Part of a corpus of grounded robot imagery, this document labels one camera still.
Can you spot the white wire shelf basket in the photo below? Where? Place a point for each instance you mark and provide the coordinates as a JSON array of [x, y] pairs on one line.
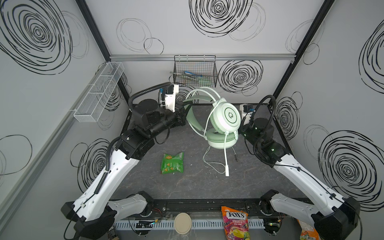
[[97, 97]]

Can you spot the blue handled tool in basket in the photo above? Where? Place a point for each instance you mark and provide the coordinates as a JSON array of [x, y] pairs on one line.
[[192, 75]]

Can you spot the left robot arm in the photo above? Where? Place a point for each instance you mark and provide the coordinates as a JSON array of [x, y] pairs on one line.
[[153, 111]]

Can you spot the aluminium wall rail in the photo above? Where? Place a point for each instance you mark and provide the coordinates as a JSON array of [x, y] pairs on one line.
[[203, 57]]

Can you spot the black wire basket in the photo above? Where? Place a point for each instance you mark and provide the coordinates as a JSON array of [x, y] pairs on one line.
[[207, 69]]

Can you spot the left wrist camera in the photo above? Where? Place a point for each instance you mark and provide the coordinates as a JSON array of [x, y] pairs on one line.
[[167, 97]]

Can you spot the small dark jar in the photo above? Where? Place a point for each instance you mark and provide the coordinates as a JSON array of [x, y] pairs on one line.
[[112, 235]]

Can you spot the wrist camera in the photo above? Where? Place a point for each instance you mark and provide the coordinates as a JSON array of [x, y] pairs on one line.
[[167, 97], [246, 111]]

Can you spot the mint green headphones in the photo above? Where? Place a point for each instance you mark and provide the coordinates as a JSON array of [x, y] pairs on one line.
[[221, 127]]

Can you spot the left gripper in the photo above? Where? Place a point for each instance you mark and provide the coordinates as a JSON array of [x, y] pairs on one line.
[[181, 113]]

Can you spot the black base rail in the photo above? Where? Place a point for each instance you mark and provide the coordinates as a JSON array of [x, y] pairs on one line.
[[167, 206]]

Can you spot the green item in basket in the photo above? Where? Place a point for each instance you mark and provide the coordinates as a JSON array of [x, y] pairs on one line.
[[205, 82]]

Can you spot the Fox's fruits candy bag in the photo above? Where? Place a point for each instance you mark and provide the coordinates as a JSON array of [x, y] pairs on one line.
[[236, 224]]

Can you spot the white slotted cable duct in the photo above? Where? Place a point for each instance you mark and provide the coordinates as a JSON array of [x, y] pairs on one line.
[[212, 224]]

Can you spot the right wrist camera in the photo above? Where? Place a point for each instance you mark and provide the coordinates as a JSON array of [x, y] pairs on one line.
[[246, 111]]

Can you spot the round beige lid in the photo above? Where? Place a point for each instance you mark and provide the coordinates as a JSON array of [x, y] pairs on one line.
[[182, 223]]

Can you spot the orange snack bag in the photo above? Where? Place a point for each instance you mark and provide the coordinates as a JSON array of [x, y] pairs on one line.
[[308, 232]]

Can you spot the green snack bag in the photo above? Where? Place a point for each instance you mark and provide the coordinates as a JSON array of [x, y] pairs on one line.
[[172, 163]]

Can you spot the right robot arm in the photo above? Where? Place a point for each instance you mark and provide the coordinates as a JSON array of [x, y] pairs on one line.
[[333, 216]]

